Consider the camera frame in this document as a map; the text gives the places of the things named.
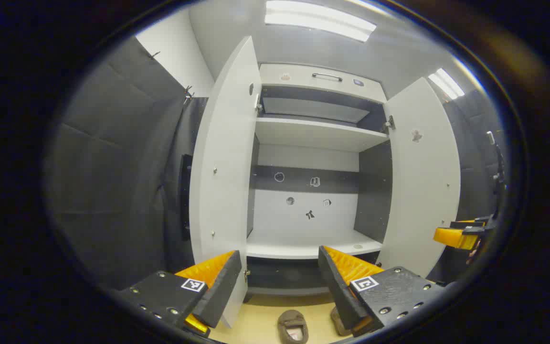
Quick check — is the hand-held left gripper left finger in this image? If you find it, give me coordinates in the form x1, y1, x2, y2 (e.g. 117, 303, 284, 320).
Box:
117, 250, 243, 338

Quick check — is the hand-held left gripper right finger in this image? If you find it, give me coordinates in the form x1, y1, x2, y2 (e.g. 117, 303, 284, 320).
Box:
318, 246, 447, 337

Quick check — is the brown fuzzy shoe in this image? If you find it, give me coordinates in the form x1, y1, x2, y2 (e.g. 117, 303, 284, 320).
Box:
330, 307, 352, 336
277, 310, 309, 344

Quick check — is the white shoe cabinet door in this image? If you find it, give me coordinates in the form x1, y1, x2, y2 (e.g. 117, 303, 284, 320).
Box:
189, 36, 262, 329
378, 77, 462, 279

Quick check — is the white shoe cabinet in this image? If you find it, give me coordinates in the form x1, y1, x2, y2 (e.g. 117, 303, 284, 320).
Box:
245, 63, 395, 297

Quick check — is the white cabinet drawer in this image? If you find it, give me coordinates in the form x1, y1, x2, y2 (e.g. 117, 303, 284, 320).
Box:
259, 63, 388, 103

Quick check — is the black backdrop cloth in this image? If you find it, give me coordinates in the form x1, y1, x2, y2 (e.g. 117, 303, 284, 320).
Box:
43, 36, 209, 290
440, 88, 507, 282

